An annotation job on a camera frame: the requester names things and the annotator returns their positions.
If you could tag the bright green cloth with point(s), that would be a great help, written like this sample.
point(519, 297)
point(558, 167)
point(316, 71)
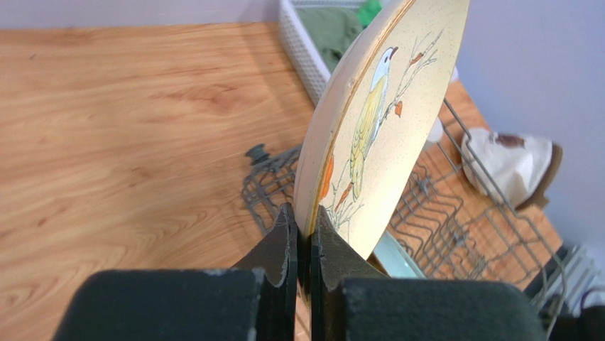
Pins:
point(368, 11)

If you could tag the grey wire dish rack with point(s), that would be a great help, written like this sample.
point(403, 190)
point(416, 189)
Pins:
point(452, 231)

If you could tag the cream brown cap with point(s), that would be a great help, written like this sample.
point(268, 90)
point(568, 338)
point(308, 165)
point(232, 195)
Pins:
point(512, 169)

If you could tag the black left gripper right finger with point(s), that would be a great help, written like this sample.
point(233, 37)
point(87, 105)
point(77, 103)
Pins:
point(351, 300)

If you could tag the cream bird plate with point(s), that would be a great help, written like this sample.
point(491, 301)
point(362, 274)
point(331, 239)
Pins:
point(374, 117)

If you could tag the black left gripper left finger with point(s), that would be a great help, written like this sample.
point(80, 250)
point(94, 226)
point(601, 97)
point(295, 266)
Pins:
point(254, 299)

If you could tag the olive green cloth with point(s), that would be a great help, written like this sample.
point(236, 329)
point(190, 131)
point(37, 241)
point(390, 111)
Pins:
point(332, 30)

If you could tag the white plastic basket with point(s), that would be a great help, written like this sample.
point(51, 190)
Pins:
point(299, 47)

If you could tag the beige plastic cup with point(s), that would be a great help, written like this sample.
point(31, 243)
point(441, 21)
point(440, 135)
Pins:
point(437, 130)

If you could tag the pale green flower plate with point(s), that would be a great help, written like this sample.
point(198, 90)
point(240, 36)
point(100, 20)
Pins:
point(394, 259)

